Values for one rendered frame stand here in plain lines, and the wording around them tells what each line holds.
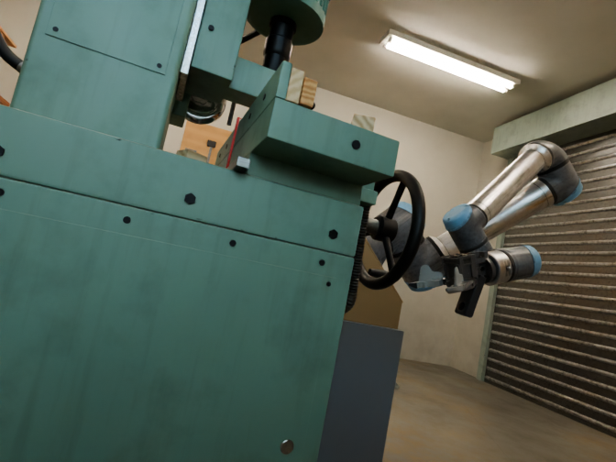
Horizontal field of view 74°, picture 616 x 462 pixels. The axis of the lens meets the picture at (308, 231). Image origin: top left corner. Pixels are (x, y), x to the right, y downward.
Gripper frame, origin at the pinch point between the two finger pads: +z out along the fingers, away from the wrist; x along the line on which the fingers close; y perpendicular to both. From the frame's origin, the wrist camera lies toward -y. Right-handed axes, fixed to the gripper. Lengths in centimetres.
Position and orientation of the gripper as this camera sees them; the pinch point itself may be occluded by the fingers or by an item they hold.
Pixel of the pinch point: (425, 290)
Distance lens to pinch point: 106.7
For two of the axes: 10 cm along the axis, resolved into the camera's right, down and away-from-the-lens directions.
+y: -1.3, -9.9, -0.1
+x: 3.6, -0.3, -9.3
